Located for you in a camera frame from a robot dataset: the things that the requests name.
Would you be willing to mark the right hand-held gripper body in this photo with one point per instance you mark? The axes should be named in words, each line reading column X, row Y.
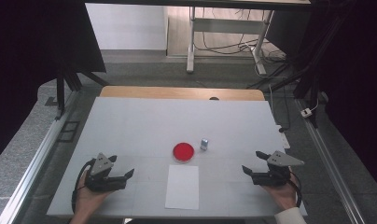
column 276, row 174

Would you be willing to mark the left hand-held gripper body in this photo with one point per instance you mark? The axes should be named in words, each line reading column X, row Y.
column 101, row 166

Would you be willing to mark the small silver blue stamp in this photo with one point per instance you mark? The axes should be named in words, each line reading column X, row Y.
column 204, row 144

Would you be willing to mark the white sheet of paper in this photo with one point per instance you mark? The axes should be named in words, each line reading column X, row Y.
column 182, row 186

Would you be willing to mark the red round ink pad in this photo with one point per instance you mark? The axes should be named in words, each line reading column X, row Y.
column 183, row 151

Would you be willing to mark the person's right hand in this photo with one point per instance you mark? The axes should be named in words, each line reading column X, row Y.
column 283, row 194

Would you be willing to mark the person's left hand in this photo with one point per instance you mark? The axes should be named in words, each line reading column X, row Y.
column 87, row 199

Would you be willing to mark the white power strip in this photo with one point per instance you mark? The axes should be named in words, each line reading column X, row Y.
column 284, row 138

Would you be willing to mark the large white board mat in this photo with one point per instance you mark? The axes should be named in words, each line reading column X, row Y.
column 146, row 124

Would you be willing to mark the small white plug adapter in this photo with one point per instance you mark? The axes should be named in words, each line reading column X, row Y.
column 306, row 112

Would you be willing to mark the black tripod stand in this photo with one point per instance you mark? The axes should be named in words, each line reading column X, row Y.
column 61, row 90

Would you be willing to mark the black curtain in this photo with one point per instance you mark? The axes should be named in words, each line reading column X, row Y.
column 28, row 46
column 357, row 77

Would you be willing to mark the aluminium rail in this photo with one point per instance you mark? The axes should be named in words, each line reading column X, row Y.
column 329, row 161
column 37, row 158

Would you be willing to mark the black metal frame stand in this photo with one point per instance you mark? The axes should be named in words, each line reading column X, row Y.
column 311, row 77

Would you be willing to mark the white metal desk frame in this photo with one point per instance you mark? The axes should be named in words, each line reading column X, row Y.
column 227, row 25

